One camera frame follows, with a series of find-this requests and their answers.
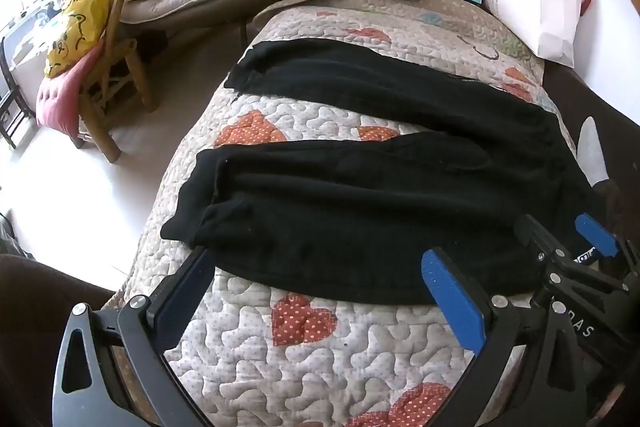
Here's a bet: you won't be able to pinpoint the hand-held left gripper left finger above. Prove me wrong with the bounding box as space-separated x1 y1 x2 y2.
52 246 217 427

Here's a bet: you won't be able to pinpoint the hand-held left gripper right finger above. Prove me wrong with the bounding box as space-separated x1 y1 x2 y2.
421 248 596 427

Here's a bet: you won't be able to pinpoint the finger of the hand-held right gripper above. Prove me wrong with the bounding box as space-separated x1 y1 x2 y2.
515 214 631 298
575 213 640 278

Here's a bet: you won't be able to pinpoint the black pants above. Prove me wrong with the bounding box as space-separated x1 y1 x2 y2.
160 38 608 308

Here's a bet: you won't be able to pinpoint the person's leg in dark trousers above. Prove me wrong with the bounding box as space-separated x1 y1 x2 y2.
0 252 117 427

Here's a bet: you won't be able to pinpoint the quilted heart print blanket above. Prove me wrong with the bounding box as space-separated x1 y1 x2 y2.
102 0 576 427

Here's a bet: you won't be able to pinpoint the wooden chair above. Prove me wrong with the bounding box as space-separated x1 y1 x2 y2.
75 0 156 164

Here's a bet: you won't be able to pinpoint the pink cushion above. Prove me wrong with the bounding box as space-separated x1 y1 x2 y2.
36 38 108 141

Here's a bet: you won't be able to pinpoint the dark metal chair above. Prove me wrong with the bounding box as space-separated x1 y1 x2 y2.
0 37 39 150

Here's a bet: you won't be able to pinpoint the yellow printed plastic bag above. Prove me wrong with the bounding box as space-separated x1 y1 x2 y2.
44 0 110 78

